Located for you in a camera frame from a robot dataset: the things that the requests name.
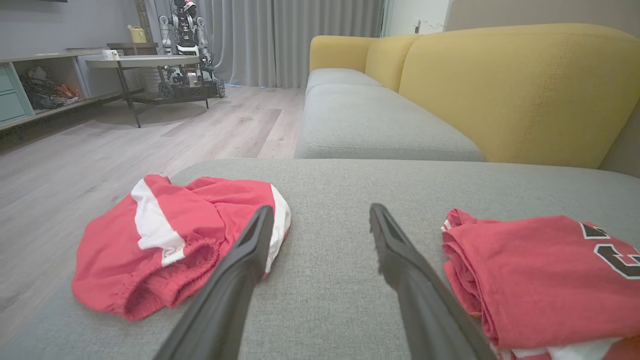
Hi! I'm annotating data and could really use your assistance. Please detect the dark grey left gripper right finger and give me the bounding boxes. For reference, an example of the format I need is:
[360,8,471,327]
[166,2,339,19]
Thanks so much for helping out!
[369,203,497,360]

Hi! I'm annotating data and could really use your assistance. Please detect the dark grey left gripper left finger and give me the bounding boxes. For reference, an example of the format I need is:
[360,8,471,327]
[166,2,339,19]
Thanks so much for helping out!
[152,205,275,360]

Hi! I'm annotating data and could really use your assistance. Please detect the red shorts with white panel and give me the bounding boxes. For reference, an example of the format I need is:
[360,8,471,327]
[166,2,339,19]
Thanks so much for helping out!
[71,174,292,322]

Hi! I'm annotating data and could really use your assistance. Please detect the red jersey with white stripes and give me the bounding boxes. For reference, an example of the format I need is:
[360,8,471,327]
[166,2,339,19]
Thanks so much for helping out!
[441,208,640,360]

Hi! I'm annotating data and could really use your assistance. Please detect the grey sofa with yellow backrest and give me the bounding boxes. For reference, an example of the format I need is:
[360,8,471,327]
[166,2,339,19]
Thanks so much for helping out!
[0,23,640,360]

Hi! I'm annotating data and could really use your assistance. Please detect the round grey coffee table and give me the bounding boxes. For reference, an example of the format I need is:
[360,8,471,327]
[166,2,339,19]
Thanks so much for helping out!
[85,54,211,129]

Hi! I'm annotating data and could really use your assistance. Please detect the white and black wheeled robot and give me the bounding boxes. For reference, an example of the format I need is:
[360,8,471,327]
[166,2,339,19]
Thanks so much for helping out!
[157,0,227,100]

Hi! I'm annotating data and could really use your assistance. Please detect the dark wooden side table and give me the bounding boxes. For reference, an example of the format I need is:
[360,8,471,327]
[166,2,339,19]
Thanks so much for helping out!
[106,42,159,56]

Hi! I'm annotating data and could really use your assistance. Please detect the grey pleated curtain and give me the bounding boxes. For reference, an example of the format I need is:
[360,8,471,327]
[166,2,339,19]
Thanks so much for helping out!
[150,0,386,90]

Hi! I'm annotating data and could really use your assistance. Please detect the orange and black shelf clutter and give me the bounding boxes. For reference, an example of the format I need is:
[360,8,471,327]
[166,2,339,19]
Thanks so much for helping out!
[20,67,81,110]

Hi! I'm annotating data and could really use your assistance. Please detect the low open media console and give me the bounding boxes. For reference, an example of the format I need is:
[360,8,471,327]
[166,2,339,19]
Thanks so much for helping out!
[0,49,146,142]

